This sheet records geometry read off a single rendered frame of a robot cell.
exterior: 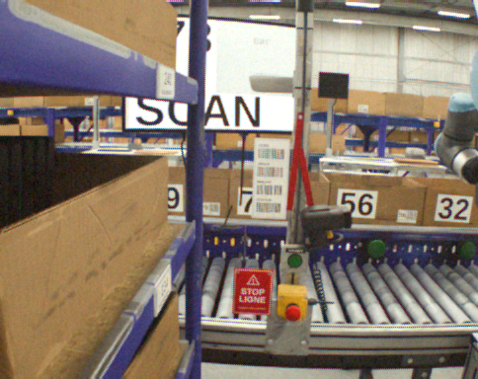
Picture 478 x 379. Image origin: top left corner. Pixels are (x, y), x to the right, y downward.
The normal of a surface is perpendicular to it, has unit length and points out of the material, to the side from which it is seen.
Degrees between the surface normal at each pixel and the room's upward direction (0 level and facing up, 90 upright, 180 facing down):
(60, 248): 90
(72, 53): 90
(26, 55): 90
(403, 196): 90
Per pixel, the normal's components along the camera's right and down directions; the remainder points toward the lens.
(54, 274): 0.99, 0.05
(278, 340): -0.09, 0.17
